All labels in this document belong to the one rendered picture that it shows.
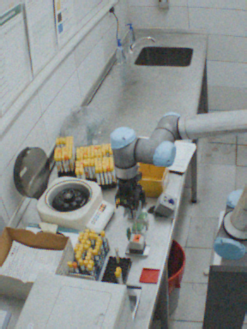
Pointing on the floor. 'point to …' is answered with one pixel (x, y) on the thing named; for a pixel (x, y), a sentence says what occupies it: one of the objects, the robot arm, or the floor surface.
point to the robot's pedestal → (225, 298)
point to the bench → (187, 78)
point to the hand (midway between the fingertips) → (134, 213)
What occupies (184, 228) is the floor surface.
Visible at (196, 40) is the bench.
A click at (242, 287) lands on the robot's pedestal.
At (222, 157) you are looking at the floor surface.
